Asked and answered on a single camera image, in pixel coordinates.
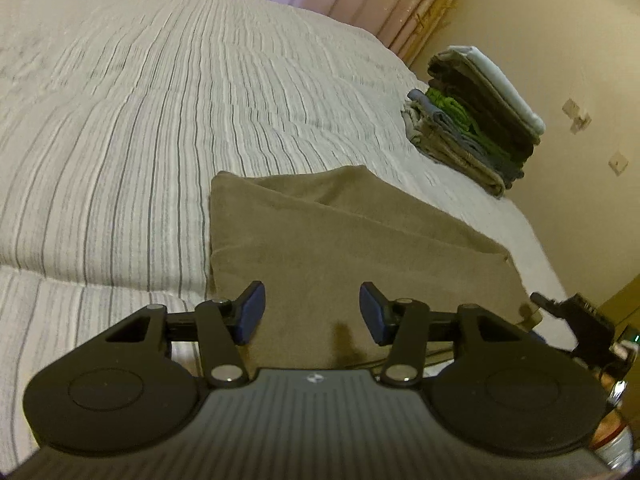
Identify olive brown t-shirt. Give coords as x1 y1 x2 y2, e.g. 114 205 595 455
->
209 166 541 370

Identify person right hand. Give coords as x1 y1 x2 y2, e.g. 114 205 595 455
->
589 375 627 451

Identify grey olive folded garments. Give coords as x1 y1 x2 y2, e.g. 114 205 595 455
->
401 89 524 197

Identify dark folded garments stack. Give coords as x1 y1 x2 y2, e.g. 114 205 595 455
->
427 55 540 170

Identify white folded garment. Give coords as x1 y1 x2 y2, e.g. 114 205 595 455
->
436 46 546 138

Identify green folded garment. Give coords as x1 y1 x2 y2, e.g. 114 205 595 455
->
426 87 511 162

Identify beige wall switch plate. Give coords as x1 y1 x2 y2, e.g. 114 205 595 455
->
608 151 629 177

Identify wall socket with plug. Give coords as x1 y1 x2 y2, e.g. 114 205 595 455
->
562 99 591 133

